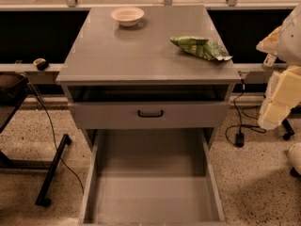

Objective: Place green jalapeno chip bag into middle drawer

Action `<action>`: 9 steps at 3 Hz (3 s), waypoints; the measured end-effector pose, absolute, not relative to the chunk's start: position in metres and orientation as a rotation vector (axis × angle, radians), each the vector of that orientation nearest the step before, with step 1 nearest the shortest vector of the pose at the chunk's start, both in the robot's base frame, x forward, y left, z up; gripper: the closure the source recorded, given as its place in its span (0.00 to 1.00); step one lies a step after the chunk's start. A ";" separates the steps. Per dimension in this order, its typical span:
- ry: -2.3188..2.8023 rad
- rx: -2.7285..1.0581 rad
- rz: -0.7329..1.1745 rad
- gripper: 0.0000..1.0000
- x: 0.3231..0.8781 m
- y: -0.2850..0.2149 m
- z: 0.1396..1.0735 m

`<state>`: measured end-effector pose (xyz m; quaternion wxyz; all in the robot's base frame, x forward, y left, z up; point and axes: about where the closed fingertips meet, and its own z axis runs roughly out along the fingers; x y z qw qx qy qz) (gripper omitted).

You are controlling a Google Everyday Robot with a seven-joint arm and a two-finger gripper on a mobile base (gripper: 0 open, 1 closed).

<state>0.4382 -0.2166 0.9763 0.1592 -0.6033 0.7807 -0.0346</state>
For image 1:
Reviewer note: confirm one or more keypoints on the green jalapeno chip bag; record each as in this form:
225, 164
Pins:
202, 47

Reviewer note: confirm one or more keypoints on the dark bin on side table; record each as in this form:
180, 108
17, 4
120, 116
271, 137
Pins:
12, 88

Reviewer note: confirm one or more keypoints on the clear plastic bottle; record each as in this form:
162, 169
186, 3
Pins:
269, 61

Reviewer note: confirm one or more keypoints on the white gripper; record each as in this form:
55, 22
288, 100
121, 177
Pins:
291, 42

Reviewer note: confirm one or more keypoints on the grey drawer cabinet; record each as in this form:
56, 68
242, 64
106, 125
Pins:
109, 63

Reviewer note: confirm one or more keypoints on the yellow black tape measure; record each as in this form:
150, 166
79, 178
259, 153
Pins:
41, 64

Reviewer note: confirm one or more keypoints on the black side table frame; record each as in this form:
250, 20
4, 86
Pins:
33, 134

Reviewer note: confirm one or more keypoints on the black rolling stand leg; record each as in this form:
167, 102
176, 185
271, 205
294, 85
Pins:
289, 131

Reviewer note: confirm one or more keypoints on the open grey bottom drawer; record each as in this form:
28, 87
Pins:
151, 178

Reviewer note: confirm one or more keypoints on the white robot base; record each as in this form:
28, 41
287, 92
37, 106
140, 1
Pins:
294, 156

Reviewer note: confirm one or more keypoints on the grey drawer with black handle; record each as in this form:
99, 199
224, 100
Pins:
148, 115

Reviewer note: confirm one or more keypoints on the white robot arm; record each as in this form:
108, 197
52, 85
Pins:
289, 46

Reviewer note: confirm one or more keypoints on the white ceramic bowl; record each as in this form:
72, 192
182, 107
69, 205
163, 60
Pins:
129, 16

